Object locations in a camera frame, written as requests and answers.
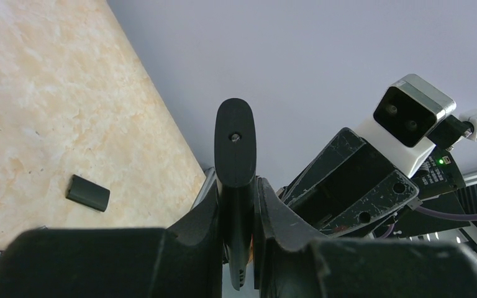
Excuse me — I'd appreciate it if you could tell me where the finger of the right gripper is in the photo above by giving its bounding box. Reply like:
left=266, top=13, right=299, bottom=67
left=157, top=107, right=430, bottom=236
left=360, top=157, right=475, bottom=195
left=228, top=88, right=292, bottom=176
left=279, top=128, right=419, bottom=238

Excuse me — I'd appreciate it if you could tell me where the black remote control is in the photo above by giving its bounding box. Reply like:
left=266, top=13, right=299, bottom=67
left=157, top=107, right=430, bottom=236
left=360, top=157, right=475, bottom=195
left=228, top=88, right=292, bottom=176
left=214, top=98, right=257, bottom=291

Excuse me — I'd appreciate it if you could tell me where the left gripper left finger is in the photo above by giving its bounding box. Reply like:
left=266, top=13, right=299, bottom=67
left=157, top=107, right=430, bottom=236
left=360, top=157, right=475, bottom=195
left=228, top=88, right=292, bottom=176
left=0, top=187, right=222, bottom=297

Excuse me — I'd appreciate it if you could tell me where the black battery cover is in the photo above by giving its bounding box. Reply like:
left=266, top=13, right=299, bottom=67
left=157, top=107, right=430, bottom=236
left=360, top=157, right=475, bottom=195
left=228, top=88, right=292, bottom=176
left=65, top=174, right=111, bottom=212

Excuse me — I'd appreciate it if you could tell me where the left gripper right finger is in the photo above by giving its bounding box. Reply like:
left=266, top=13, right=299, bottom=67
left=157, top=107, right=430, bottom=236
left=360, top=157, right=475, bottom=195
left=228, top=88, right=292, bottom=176
left=255, top=178, right=477, bottom=297

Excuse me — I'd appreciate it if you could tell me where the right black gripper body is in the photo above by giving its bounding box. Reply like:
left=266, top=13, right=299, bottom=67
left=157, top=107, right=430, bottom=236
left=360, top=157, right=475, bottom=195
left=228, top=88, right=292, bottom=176
left=388, top=152, right=470, bottom=239

